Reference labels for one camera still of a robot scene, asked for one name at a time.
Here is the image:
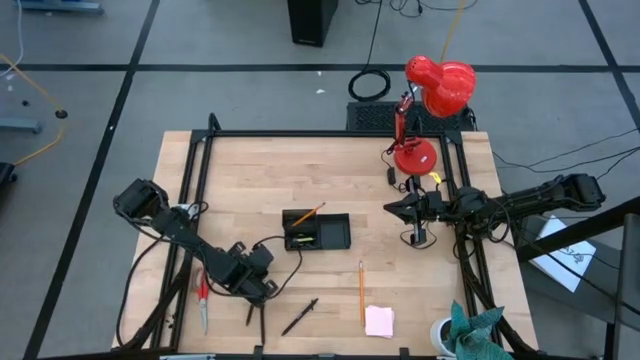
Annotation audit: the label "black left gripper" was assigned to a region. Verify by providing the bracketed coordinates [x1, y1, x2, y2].
[224, 241, 279, 308]

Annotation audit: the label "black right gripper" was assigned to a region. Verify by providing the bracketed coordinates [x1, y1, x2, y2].
[383, 173, 453, 247]

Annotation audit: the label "red-handled scissors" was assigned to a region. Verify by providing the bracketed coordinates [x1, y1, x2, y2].
[195, 269, 212, 336]

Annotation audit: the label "black mesh desk organizer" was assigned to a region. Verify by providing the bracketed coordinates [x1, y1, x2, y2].
[281, 208, 352, 252]

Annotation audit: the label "pink sticky note pad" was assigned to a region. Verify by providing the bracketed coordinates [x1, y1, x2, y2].
[364, 305, 396, 340]

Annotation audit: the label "black perforated metal case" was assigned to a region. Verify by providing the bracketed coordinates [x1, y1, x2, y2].
[345, 100, 477, 133]

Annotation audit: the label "red desk lamp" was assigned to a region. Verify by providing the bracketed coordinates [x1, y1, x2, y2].
[392, 54, 478, 177]

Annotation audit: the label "white plant pot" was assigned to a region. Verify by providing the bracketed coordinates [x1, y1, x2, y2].
[429, 316, 459, 357]

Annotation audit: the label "teal cloth in cup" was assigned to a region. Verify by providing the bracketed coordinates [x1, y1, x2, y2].
[442, 299, 516, 360]

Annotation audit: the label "white paper sheet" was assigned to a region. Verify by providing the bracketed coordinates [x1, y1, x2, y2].
[529, 214, 598, 294]

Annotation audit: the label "black computer tower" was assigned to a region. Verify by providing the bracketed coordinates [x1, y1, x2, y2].
[286, 0, 339, 49]

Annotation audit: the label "grey metal foot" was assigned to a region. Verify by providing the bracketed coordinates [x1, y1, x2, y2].
[0, 117, 43, 135]
[19, 0, 105, 15]

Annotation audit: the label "black lamp power cable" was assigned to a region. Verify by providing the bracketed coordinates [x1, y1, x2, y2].
[380, 147, 451, 251]

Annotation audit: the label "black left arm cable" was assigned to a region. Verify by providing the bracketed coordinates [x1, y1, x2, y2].
[249, 233, 305, 300]

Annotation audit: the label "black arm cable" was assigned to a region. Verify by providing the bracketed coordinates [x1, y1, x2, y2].
[249, 233, 305, 300]
[485, 197, 511, 245]

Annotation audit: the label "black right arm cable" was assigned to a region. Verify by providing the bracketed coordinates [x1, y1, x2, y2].
[485, 197, 511, 245]

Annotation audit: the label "black coiled cable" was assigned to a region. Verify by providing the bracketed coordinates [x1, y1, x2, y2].
[347, 0, 392, 103]

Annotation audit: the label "black camera stand beam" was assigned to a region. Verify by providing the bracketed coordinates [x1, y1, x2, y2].
[514, 195, 640, 360]

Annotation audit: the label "yellow cable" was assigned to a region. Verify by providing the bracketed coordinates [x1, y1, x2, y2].
[438, 0, 467, 64]
[0, 52, 67, 167]

